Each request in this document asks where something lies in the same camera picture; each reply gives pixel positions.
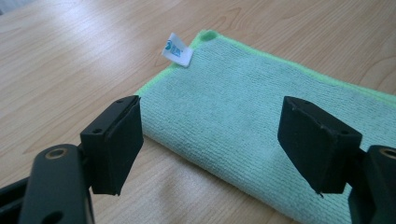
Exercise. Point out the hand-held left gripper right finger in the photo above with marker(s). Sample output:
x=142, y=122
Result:
x=314, y=143

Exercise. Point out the green microfibre cloth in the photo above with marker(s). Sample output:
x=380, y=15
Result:
x=236, y=118

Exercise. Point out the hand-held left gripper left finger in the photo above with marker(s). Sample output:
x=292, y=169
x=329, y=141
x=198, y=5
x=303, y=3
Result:
x=115, y=146

